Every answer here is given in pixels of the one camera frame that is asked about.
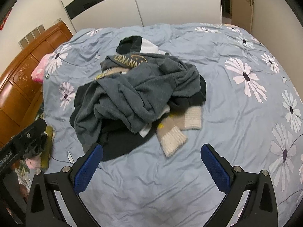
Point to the floral patterned cloth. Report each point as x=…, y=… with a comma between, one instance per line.
x=22, y=172

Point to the red wall sticker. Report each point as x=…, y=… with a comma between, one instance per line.
x=3, y=23

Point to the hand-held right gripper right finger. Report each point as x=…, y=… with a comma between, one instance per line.
x=215, y=170

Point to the black and white garment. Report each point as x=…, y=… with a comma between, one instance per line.
x=127, y=45

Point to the blue floral duvet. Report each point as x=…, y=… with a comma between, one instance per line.
x=236, y=127

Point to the pink cloth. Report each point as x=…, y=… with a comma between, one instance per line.
x=32, y=163

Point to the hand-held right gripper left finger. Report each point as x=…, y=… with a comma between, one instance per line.
x=88, y=167

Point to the wall switch panel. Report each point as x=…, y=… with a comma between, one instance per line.
x=32, y=36

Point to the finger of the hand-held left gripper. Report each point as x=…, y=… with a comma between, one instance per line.
x=29, y=132

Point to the beige knit sweater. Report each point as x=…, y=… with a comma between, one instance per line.
x=170, y=137

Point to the yellow-green cloth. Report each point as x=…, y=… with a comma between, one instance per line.
x=47, y=151

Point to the wooden headboard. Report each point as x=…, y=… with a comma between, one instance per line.
x=21, y=80

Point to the pink garment at top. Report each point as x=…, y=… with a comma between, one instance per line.
x=41, y=68

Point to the beige door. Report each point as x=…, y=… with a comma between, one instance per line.
x=243, y=9

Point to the white wardrobe with black stripe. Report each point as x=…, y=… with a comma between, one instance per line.
x=165, y=2

